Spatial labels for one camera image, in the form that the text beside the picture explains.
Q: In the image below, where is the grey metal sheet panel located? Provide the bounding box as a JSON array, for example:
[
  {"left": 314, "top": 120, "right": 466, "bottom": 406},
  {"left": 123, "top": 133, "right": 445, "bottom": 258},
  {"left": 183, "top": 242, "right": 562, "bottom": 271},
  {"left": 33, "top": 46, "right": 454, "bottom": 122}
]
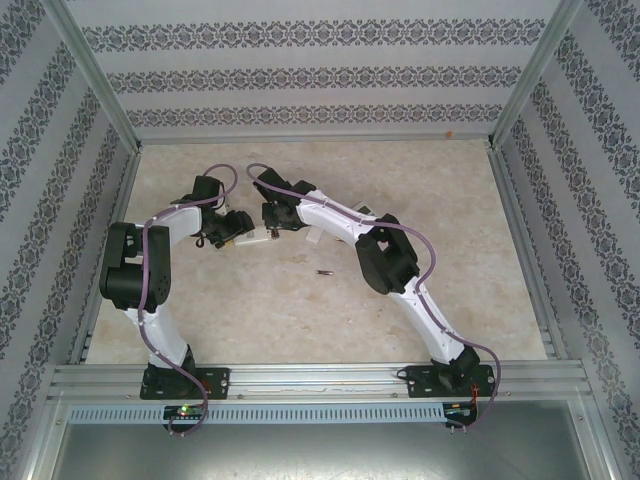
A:
[{"left": 49, "top": 422, "right": 609, "bottom": 480}]

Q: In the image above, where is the aluminium back rail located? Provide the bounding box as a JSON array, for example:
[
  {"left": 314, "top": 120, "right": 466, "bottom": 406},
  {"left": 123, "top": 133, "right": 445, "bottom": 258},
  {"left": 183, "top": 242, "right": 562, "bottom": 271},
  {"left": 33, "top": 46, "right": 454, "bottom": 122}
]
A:
[{"left": 137, "top": 134, "right": 494, "bottom": 146}]

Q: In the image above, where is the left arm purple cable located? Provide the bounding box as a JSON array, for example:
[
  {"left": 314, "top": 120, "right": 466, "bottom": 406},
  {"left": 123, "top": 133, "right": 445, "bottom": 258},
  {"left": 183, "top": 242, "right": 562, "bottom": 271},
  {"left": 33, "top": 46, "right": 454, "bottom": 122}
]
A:
[{"left": 139, "top": 163, "right": 239, "bottom": 436}]

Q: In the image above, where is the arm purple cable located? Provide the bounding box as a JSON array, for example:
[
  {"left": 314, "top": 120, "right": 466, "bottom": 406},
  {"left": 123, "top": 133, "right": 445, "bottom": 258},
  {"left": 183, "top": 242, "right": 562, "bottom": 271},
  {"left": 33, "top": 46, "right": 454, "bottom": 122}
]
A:
[
  {"left": 245, "top": 162, "right": 503, "bottom": 434},
  {"left": 139, "top": 163, "right": 239, "bottom": 436}
]

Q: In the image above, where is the aluminium side rail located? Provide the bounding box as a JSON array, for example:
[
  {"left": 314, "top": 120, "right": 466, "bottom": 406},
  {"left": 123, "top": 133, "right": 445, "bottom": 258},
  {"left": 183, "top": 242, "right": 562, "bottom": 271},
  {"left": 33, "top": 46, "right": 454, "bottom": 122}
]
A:
[
  {"left": 68, "top": 147, "right": 145, "bottom": 365},
  {"left": 487, "top": 143, "right": 570, "bottom": 360}
]

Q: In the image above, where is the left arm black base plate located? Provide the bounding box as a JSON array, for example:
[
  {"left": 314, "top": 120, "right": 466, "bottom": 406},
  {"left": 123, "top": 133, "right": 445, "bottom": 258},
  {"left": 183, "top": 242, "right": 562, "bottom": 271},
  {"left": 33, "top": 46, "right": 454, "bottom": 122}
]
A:
[{"left": 139, "top": 367, "right": 232, "bottom": 401}]

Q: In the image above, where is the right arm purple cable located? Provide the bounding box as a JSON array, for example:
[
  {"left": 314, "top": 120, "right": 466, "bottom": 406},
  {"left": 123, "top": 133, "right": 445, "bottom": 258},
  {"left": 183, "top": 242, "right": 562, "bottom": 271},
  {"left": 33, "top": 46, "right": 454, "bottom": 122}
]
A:
[{"left": 245, "top": 162, "right": 503, "bottom": 434}]

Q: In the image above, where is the aluminium mounting rail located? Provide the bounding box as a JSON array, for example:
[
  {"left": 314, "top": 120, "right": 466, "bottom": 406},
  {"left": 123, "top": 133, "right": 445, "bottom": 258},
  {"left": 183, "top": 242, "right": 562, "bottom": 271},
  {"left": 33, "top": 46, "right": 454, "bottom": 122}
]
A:
[{"left": 47, "top": 362, "right": 587, "bottom": 401}]

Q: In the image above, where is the grey slotted cable duct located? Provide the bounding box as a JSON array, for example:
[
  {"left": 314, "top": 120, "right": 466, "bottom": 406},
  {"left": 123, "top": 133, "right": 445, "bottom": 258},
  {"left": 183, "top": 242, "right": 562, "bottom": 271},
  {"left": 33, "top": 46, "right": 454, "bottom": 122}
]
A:
[{"left": 67, "top": 403, "right": 446, "bottom": 424}]

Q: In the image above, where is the aluminium frame post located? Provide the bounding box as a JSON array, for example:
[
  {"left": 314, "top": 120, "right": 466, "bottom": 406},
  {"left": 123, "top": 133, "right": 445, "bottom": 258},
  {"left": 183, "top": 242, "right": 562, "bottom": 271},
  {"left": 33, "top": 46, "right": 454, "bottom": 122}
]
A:
[
  {"left": 48, "top": 0, "right": 145, "bottom": 154},
  {"left": 487, "top": 0, "right": 587, "bottom": 151}
]

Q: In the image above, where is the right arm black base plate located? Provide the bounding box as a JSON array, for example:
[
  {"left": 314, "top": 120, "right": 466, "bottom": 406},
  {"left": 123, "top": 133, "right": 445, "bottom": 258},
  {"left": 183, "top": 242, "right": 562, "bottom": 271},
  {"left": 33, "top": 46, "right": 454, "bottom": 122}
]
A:
[{"left": 406, "top": 364, "right": 499, "bottom": 400}]

